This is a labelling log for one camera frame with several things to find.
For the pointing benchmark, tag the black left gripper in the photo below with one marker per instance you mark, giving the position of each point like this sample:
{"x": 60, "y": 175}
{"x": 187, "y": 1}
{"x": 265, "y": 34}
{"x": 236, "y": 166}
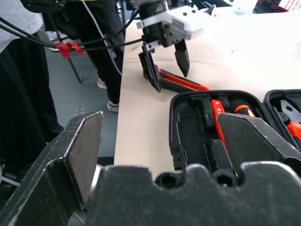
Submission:
{"x": 155, "y": 35}

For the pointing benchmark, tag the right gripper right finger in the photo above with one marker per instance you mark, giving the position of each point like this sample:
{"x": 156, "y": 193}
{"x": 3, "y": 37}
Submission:
{"x": 254, "y": 139}

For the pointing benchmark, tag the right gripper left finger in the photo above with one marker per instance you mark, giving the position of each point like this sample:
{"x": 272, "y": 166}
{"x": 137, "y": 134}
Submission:
{"x": 58, "y": 169}

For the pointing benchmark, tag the black orange utility knife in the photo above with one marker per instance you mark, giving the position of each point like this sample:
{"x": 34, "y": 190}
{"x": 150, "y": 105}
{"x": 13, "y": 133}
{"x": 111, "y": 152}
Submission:
{"x": 183, "y": 82}

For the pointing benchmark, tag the long-shaft black orange screwdriver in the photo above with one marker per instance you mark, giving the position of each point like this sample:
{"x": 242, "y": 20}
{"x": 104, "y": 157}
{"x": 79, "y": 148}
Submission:
{"x": 244, "y": 110}

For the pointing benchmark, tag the orange voltage tester pen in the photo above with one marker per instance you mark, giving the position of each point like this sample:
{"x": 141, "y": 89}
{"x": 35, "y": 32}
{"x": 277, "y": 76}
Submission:
{"x": 217, "y": 113}

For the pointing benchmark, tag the black tool case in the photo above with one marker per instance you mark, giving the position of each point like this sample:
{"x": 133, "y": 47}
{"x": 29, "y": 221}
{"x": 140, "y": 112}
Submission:
{"x": 197, "y": 131}

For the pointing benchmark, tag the person in black trousers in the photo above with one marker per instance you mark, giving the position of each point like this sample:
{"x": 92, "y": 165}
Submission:
{"x": 103, "y": 66}

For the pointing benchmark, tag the thin black stand leg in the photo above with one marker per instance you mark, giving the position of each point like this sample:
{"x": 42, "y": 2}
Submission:
{"x": 74, "y": 70}

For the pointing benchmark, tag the red tape wrap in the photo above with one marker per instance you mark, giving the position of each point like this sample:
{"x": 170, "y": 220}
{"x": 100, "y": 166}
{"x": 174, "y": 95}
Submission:
{"x": 63, "y": 49}

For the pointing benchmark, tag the open black laptop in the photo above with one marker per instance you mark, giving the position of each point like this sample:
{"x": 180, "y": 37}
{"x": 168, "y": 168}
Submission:
{"x": 289, "y": 4}

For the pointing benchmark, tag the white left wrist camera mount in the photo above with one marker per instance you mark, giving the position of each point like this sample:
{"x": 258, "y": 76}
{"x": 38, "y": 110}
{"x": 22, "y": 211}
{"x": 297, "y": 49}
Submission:
{"x": 185, "y": 18}

